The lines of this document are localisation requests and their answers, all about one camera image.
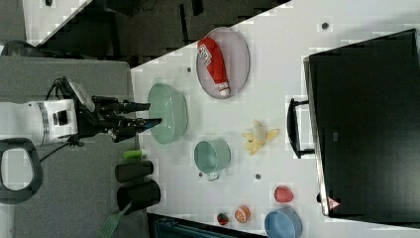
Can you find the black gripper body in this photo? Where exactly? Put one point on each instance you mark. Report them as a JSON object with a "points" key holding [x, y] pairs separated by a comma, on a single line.
{"points": [[106, 117]]}

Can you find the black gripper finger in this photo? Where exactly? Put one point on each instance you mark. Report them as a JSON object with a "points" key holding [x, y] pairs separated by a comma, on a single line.
{"points": [[140, 125], [135, 107]]}

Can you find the peeled plush banana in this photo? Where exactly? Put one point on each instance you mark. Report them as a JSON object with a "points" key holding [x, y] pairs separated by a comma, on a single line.
{"points": [[258, 137]]}

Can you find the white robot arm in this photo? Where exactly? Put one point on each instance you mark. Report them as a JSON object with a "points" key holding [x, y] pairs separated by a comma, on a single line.
{"points": [[67, 120]]}

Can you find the black toaster oven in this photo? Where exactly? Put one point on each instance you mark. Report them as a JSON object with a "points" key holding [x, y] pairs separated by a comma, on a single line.
{"points": [[363, 101]]}

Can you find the green marker tube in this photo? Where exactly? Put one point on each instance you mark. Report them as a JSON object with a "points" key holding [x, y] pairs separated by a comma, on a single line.
{"points": [[135, 154]]}

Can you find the green plastic colander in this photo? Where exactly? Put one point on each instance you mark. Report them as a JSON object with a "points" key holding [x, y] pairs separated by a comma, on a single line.
{"points": [[169, 104]]}

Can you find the black cylinder cup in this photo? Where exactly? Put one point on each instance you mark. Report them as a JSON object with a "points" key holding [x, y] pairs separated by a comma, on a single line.
{"points": [[132, 171]]}

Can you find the black cylinder container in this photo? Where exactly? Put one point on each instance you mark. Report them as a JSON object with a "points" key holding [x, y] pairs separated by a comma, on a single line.
{"points": [[138, 196]]}

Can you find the green metal mug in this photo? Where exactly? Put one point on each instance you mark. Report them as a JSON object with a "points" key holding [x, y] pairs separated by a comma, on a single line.
{"points": [[211, 157]]}

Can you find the red plush ketchup bottle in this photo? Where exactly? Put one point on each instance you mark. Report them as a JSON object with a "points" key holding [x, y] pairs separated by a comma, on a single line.
{"points": [[211, 55]]}

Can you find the green plastic spatula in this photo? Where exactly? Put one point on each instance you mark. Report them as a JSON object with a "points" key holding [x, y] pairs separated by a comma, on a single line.
{"points": [[112, 222]]}

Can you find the grey round plate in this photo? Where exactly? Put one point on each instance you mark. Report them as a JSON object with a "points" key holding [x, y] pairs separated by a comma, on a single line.
{"points": [[237, 61]]}

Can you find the red strawberry toy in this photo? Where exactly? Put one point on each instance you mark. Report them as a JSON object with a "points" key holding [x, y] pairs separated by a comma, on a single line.
{"points": [[222, 219]]}

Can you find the orange slice toy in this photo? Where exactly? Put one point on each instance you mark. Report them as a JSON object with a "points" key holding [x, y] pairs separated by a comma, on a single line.
{"points": [[242, 214]]}

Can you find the red plush apple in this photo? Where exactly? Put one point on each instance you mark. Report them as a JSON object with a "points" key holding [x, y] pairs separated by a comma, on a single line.
{"points": [[283, 194]]}

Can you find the blue bowl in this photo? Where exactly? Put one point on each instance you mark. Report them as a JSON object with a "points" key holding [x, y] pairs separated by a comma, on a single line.
{"points": [[283, 222]]}

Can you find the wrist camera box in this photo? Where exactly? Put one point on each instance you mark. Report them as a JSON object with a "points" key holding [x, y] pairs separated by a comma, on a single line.
{"points": [[82, 96]]}

